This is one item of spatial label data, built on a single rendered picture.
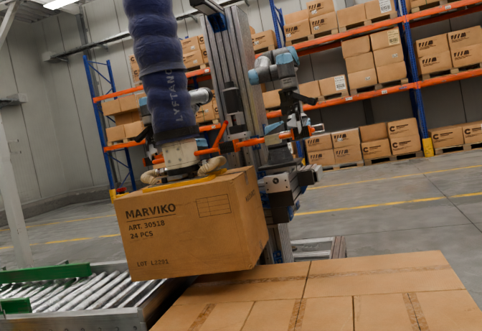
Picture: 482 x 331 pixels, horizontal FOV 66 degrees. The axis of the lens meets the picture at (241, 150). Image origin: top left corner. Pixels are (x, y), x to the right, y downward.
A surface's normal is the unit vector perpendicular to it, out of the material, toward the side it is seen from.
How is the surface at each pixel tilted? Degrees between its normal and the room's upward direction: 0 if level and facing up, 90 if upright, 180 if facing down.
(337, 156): 90
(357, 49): 91
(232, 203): 90
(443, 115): 90
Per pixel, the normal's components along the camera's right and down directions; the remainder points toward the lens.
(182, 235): -0.25, 0.10
